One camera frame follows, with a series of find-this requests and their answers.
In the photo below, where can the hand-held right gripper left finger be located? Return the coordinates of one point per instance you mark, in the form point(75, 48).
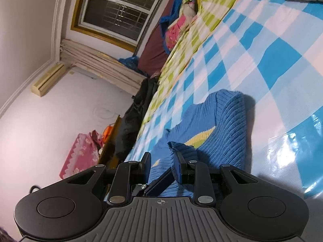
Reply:
point(146, 166)

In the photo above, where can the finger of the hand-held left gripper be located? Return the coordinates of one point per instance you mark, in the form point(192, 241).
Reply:
point(160, 185)

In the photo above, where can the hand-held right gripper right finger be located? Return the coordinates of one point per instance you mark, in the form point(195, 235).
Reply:
point(177, 166)

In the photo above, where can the blue knit sweater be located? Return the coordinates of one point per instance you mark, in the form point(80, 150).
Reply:
point(227, 131)

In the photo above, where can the wooden cabinet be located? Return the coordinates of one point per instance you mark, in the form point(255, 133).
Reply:
point(111, 146)

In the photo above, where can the orange object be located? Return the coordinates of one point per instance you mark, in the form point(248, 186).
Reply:
point(109, 131)

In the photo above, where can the black jacket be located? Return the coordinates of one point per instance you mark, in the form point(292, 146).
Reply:
point(136, 111)

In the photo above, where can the pink floral cloth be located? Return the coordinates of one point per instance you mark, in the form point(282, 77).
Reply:
point(80, 153)

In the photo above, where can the blue plastic bag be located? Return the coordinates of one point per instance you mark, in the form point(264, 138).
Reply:
point(130, 61)

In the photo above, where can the maroon sofa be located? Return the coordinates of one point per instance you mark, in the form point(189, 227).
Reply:
point(154, 53)

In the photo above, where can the beige curtain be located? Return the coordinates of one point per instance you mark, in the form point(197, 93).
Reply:
point(101, 60)

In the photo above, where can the pink floral quilt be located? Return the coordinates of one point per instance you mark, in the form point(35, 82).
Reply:
point(176, 30)

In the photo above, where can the green checked bed sheet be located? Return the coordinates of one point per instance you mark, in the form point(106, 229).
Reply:
point(199, 25)

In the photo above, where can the pile of colourful bedding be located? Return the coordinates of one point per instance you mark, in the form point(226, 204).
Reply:
point(178, 7)

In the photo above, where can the beige wall air conditioner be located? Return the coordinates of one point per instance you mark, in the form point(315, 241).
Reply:
point(48, 80)

